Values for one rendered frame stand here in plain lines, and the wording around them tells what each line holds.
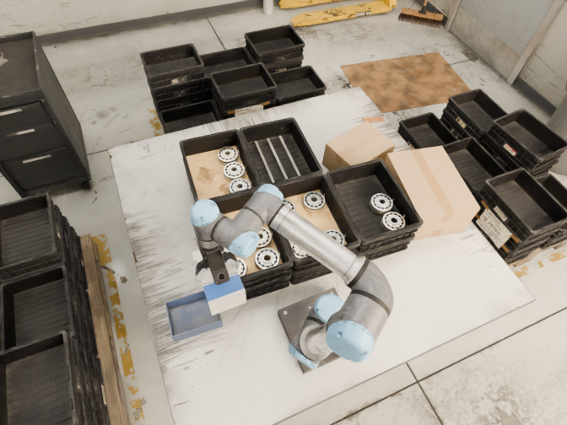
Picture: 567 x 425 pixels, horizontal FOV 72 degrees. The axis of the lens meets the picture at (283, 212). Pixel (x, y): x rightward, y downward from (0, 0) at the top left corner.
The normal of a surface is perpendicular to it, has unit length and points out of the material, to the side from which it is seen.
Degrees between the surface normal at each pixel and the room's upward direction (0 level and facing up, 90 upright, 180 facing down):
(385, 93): 0
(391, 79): 0
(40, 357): 0
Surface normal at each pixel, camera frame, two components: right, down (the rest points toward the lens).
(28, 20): 0.39, 0.76
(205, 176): 0.04, -0.57
